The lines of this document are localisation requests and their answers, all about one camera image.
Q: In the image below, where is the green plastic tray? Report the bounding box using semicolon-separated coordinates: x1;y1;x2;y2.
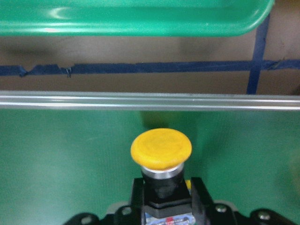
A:
0;0;274;37

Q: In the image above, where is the green conveyor belt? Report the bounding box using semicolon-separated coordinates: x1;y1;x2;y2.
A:
0;91;300;225

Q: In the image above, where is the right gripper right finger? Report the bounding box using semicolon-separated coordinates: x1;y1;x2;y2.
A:
191;177;216;225

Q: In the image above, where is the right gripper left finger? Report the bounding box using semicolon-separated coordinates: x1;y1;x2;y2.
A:
128;178;146;225

